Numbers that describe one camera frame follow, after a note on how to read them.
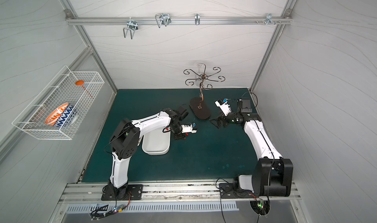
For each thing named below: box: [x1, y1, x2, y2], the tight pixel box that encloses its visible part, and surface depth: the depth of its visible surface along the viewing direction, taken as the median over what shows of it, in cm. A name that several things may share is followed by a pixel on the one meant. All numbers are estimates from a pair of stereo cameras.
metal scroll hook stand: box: [183, 63, 226, 120], surface depth 92 cm
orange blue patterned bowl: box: [45, 102, 76, 127], surface depth 61 cm
